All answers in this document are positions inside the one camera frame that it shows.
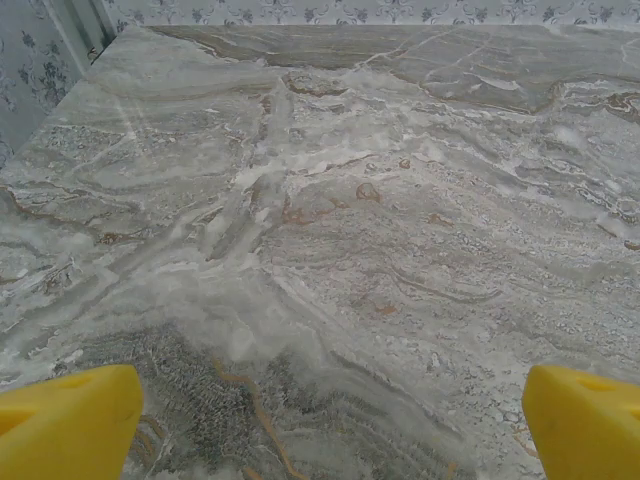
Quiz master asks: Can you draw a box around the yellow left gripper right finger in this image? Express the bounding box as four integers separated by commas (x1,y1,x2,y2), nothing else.
521,363,640,480

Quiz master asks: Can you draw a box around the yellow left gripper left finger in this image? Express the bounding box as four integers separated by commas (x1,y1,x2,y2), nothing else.
0,363,145,480

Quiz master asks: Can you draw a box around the aluminium frame post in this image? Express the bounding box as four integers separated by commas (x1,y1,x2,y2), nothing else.
47,0,122,67

